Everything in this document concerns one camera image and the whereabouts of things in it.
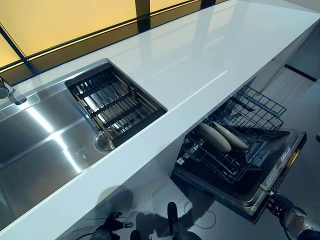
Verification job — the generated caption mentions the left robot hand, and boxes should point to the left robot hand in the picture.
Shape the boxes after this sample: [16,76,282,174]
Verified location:
[91,211,135,240]

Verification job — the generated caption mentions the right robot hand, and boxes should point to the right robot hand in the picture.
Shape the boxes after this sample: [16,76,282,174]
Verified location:
[259,184,294,219]

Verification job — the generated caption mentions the small beige plate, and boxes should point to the small beige plate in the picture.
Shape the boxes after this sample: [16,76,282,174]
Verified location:
[212,121,250,151]

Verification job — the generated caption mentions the large beige plate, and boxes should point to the large beige plate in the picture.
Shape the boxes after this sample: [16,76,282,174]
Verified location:
[198,122,233,153]

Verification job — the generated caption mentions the open black dishwasher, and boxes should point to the open black dishwasher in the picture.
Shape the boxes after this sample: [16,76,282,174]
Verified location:
[172,84,308,225]

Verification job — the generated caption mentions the black robot foot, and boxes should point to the black robot foot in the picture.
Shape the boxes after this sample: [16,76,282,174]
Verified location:
[129,229,143,240]
[166,201,179,226]

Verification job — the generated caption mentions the white cabinet door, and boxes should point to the white cabinet door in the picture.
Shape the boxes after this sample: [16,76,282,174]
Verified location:
[98,134,188,218]
[254,23,316,101]

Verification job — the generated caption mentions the round steel sink drain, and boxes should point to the round steel sink drain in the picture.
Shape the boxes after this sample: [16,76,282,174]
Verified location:
[93,129,117,152]

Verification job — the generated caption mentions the stainless steel sink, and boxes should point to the stainless steel sink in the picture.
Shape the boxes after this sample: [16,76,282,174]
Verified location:
[0,58,168,224]

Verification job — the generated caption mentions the black dish drying rack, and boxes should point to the black dish drying rack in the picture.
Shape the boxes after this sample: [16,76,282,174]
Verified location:
[64,62,168,149]

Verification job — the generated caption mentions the chrome kitchen faucet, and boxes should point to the chrome kitchen faucet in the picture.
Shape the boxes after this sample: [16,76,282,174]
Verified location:
[0,76,28,106]

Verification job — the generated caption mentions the dark wire dishwasher rack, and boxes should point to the dark wire dishwasher rack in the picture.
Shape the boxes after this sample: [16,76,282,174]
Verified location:
[179,119,270,184]

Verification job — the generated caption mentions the thin black cable loop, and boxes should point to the thin black cable loop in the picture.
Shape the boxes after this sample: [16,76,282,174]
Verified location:
[184,199,217,229]

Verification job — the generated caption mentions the light wire dishwasher rack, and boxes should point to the light wire dishwasher rack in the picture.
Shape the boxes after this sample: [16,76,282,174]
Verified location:
[230,85,287,133]

